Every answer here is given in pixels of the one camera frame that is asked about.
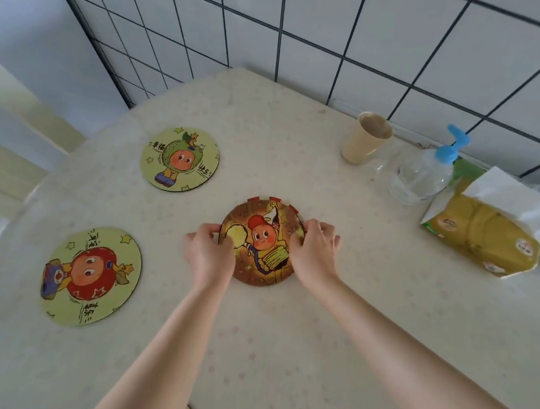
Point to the yellow tissue pack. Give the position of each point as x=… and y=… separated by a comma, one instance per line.
x=479, y=227

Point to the red-fruit cartoon round coaster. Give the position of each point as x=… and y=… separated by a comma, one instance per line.
x=90, y=276

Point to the clear drinking glass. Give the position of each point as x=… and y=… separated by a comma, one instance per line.
x=382, y=164

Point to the brown round cartoon coaster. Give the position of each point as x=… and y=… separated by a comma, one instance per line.
x=263, y=239

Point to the person's right forearm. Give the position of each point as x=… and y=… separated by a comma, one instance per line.
x=425, y=374

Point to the white tissue sheet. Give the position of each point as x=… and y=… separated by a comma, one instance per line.
x=518, y=202

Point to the red striped round coaster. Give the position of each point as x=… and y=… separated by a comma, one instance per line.
x=274, y=199

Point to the clear bottle with blue pump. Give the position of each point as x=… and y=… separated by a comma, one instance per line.
x=423, y=171

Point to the green-hat cartoon round coaster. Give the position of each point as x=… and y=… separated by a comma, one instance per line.
x=180, y=159

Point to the person's left forearm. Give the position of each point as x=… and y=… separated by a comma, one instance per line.
x=160, y=358

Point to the beige plastic cup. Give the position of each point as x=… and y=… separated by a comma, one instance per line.
x=365, y=139

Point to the person's left thumb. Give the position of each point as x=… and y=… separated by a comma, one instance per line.
x=228, y=255

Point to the person's right hand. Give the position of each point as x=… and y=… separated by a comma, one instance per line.
x=316, y=259

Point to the person's right thumb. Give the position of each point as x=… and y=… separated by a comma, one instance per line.
x=295, y=249

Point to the person's left hand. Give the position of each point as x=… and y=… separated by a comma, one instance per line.
x=207, y=262

